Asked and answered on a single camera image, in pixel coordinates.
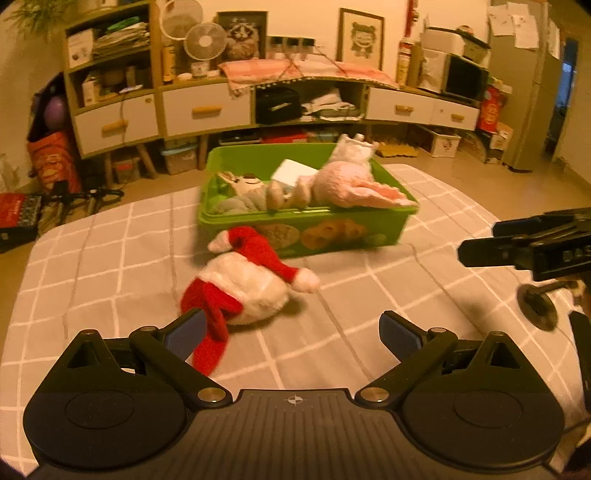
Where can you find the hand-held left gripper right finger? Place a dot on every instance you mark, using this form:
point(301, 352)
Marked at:
point(399, 337)

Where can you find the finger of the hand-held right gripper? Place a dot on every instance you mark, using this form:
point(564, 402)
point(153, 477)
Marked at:
point(545, 225)
point(494, 253)

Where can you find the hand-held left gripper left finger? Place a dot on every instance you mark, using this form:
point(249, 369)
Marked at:
point(187, 334)

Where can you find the red white santa plush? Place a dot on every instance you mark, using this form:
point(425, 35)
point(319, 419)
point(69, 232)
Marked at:
point(244, 286)

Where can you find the green plastic box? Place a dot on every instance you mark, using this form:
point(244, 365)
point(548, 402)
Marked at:
point(323, 230)

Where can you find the beige bunny plush doll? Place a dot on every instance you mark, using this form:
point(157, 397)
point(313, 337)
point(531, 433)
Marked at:
point(244, 184)

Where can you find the pink plush toy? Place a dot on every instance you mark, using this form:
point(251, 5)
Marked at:
point(346, 180)

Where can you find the white towel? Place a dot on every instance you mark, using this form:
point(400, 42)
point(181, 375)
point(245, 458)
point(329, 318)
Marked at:
point(295, 171)

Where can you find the grey checked blanket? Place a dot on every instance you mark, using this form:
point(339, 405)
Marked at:
point(369, 300)

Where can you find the white printed box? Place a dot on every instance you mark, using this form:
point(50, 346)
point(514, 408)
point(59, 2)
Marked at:
point(441, 143)

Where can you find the red gift box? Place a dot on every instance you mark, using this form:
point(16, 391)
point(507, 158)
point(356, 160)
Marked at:
point(491, 110)

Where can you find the grey refrigerator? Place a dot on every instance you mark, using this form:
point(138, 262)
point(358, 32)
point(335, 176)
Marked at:
point(526, 92)

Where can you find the egg carton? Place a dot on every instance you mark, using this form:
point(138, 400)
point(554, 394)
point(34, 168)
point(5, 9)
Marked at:
point(398, 150)

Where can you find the microwave oven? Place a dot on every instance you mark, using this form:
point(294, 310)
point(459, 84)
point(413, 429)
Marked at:
point(464, 76)

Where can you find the black tripod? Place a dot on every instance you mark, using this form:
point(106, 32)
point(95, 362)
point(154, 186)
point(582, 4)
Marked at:
point(83, 196)

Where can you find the small clear storage bin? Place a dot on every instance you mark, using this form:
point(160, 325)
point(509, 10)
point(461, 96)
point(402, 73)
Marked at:
point(125, 170)

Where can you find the red black equipment box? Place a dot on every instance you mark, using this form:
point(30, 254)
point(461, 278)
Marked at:
point(16, 221)

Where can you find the white kitchen appliance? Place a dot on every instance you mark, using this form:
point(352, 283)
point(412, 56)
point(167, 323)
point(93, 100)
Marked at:
point(450, 40)

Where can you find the orange printed bag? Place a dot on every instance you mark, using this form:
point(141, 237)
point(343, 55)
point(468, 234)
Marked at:
point(53, 164)

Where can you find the flat red box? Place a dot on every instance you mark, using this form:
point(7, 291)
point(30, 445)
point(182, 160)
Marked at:
point(284, 137)

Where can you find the stack of papers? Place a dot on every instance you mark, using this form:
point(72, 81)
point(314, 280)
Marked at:
point(330, 105)

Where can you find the low wooden drawer cabinet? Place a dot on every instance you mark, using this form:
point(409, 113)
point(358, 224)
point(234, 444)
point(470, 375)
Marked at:
point(207, 108)

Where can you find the black storage case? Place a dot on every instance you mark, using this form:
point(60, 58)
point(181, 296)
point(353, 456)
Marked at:
point(277, 106)

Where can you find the framed cartoon picture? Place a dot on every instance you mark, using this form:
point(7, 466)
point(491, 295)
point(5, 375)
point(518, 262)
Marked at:
point(361, 37)

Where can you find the pink cloth runner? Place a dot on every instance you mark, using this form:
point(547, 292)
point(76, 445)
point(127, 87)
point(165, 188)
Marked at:
point(314, 71)

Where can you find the purple ball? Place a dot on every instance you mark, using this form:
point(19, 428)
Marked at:
point(55, 111)

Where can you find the tall wooden shelf cabinet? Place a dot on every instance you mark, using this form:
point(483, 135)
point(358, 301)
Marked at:
point(111, 69)

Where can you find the power strip with plugs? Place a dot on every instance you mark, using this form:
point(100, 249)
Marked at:
point(293, 44)

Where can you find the white desk fan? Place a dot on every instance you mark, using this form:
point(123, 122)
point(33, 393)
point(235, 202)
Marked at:
point(204, 41)

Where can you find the framed raccoon picture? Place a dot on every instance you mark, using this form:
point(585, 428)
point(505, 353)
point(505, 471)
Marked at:
point(242, 34)

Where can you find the green potted plant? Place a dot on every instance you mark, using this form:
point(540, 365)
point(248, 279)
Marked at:
point(34, 11)

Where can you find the white pedestal fan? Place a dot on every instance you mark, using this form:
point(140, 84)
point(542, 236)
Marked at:
point(180, 18)

